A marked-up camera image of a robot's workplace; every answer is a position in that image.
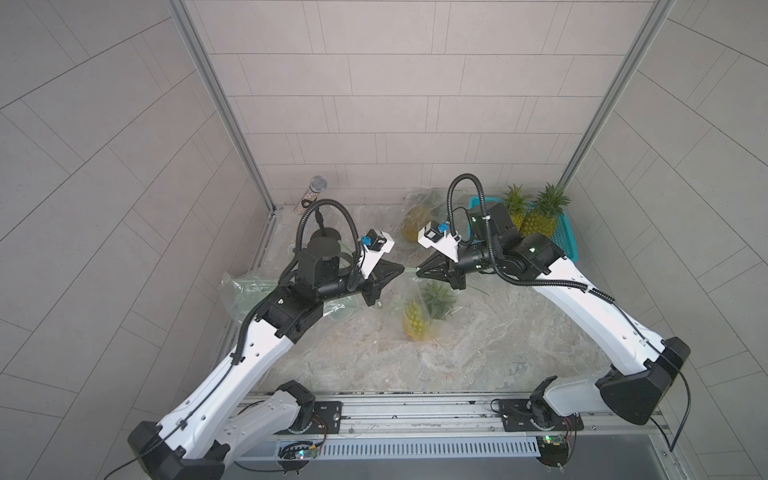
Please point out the yellow pineapple zip bag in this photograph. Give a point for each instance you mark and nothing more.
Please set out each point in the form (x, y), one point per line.
(404, 287)

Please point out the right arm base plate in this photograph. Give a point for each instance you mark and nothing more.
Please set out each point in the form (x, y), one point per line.
(515, 416)

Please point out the aluminium mounting rail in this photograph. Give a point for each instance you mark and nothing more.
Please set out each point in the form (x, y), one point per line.
(394, 416)

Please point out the left circuit board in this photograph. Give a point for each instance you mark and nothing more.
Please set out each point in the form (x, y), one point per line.
(295, 456)

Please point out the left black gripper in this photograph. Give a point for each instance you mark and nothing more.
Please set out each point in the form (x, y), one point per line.
(371, 285)

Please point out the glitter silver microphone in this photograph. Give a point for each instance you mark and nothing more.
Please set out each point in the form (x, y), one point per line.
(317, 185)

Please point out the zip-top bag green pineapple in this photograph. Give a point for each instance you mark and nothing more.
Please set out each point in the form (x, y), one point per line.
(240, 295)

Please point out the orange pineapple zip bag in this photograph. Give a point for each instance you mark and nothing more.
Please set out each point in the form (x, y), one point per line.
(338, 302)

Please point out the circuit board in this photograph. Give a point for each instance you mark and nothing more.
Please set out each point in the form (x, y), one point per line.
(554, 450)
(295, 456)

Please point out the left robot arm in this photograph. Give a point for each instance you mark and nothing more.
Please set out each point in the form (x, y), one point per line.
(206, 433)

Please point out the bagged pineapple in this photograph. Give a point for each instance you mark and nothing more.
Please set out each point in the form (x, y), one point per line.
(415, 219)

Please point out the orange pineapple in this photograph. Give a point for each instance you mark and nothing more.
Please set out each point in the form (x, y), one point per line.
(516, 202)

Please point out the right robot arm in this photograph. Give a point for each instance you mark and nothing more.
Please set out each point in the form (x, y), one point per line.
(643, 364)

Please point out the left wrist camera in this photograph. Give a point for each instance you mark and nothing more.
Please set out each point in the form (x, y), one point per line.
(374, 244)

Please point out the yellow pineapple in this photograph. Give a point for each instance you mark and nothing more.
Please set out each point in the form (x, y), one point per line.
(427, 309)

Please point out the right circuit board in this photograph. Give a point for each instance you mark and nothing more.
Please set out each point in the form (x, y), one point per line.
(554, 450)

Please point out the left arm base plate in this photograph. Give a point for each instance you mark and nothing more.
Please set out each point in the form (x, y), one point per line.
(326, 418)

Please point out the black microphone stand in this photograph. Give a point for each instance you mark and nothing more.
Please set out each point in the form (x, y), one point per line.
(323, 231)

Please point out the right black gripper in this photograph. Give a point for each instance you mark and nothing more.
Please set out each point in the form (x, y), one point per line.
(453, 271)

